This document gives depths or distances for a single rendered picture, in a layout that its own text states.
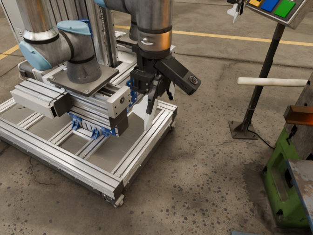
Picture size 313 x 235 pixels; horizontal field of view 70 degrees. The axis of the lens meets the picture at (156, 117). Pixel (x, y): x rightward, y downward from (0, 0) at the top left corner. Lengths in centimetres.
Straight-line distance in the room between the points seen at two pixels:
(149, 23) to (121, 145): 115
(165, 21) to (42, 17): 48
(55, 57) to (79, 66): 13
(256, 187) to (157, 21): 142
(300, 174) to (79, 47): 92
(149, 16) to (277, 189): 131
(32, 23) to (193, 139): 140
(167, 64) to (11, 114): 169
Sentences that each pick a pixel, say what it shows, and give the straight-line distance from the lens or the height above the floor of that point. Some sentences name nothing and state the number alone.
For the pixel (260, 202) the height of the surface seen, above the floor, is 0.
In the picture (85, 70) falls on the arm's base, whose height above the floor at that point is 87.
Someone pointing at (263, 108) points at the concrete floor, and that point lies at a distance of 234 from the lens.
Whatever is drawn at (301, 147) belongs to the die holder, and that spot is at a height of 51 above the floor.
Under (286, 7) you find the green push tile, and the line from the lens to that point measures 140.
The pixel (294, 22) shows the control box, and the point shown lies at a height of 96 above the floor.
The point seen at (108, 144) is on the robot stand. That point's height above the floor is 21.
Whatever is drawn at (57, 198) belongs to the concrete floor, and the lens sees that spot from 166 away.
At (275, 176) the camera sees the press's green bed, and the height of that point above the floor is 15.
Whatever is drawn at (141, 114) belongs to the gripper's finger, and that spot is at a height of 98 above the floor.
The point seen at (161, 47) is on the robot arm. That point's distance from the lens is 49.
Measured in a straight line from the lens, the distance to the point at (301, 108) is 70.
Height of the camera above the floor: 135
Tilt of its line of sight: 42 degrees down
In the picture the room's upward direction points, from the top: straight up
